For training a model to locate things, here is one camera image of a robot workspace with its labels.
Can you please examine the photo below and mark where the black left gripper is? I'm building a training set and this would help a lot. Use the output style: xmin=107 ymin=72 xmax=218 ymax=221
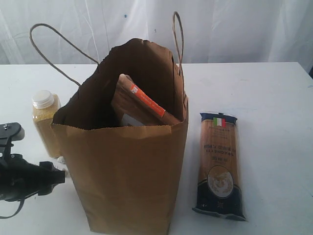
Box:
xmin=0 ymin=138 xmax=66 ymax=202

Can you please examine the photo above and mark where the white foil candy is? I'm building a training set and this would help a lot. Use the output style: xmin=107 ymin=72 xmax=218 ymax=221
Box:
xmin=57 ymin=156 xmax=66 ymax=165

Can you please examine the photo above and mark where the yellow grain bottle white cap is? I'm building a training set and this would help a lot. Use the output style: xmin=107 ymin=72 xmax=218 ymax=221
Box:
xmin=32 ymin=90 xmax=61 ymax=159

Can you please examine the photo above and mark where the large brown paper bag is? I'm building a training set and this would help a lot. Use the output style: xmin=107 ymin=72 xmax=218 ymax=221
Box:
xmin=29 ymin=11 xmax=189 ymax=233

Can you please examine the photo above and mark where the brown pouch with orange label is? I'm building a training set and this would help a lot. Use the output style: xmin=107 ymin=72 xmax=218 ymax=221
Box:
xmin=111 ymin=74 xmax=180 ymax=126

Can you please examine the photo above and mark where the spaghetti packet with Italian flag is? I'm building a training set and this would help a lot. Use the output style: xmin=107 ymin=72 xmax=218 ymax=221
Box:
xmin=192 ymin=113 xmax=246 ymax=221

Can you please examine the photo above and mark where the white backdrop curtain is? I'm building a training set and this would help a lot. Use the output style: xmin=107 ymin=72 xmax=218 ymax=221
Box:
xmin=0 ymin=0 xmax=313 ymax=71

